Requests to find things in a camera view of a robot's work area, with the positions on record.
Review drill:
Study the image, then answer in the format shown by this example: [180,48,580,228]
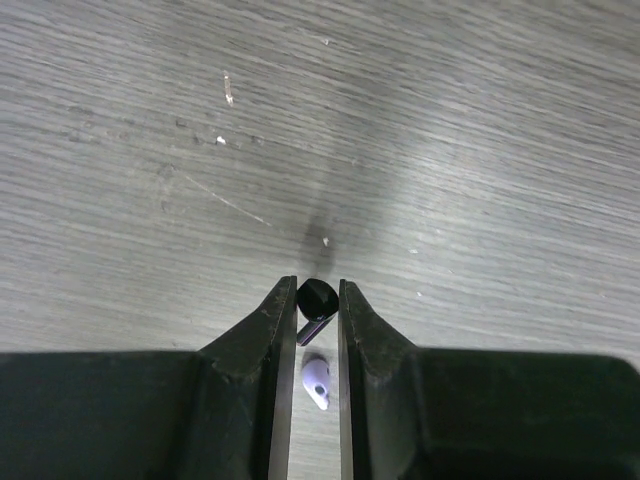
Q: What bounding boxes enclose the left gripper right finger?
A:
[339,280,639,479]

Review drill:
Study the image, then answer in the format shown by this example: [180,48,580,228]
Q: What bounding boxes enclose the black earbud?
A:
[296,278,339,347]

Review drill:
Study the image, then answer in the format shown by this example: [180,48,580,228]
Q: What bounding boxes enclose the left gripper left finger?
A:
[1,276,297,479]

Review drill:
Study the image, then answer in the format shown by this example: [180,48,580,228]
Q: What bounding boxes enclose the purple earbud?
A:
[301,355,331,411]

